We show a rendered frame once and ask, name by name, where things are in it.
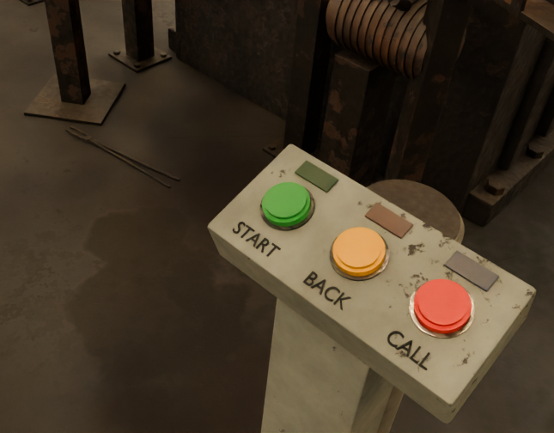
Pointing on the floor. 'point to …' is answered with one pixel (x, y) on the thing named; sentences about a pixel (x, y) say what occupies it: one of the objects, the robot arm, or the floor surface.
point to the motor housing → (368, 77)
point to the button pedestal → (359, 308)
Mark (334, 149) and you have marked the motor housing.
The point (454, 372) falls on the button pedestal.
